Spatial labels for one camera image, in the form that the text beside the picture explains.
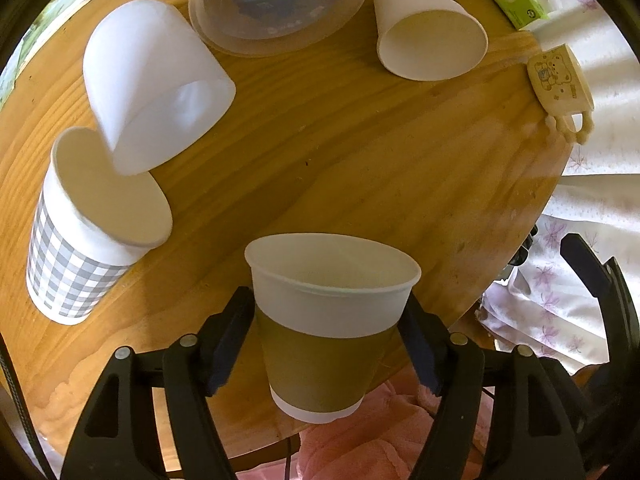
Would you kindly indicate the brown sleeve paper cup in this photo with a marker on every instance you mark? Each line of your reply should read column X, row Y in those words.
column 320, row 310

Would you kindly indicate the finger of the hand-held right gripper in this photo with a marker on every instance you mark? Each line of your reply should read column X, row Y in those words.
column 617, row 300

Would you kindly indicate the pink fleece blanket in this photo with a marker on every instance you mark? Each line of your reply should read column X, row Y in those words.
column 380, row 440

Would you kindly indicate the grey checkered paper cup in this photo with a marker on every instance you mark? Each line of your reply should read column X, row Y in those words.
column 65, row 260

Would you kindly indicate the leaf print white paper cup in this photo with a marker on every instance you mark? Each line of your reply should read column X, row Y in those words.
column 415, row 15

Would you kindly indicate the translucent white plastic cup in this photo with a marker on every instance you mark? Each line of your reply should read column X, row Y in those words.
column 145, row 65

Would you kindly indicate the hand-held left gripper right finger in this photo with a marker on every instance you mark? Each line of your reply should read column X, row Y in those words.
column 417, row 345

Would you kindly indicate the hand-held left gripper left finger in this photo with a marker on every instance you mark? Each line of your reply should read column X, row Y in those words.
column 231, row 332

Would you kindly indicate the clear plastic lid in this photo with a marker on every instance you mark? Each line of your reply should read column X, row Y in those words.
column 280, row 5

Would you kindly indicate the beige bear print mug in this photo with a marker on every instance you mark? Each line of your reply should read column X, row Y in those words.
column 557, row 80

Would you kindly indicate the white floral bed sheet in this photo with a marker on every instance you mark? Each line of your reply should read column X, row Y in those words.
column 575, row 200

